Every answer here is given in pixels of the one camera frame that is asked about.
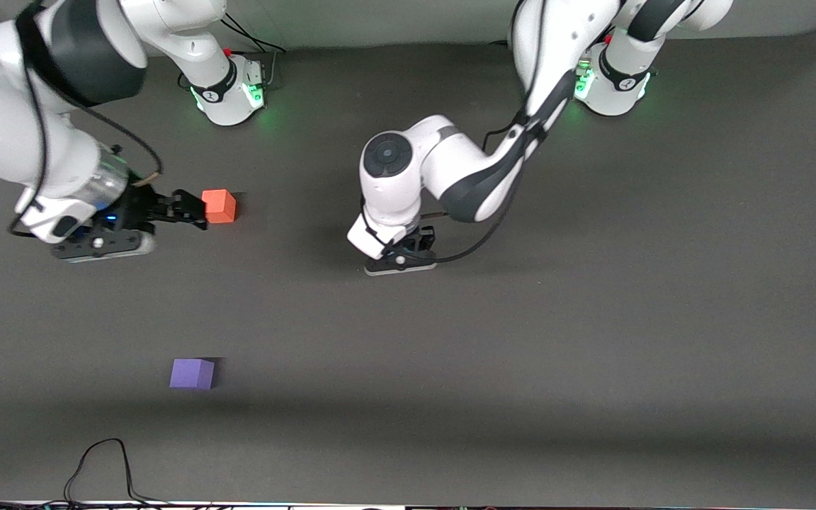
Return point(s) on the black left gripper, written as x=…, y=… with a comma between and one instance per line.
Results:
x=423, y=239

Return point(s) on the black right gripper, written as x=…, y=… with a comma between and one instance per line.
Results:
x=140, y=206

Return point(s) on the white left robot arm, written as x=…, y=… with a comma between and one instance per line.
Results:
x=450, y=163

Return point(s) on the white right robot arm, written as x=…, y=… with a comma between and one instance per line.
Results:
x=11, y=142

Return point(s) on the orange foam block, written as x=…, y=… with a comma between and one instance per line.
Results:
x=221, y=207

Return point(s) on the purple foam block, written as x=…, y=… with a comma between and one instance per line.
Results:
x=192, y=374

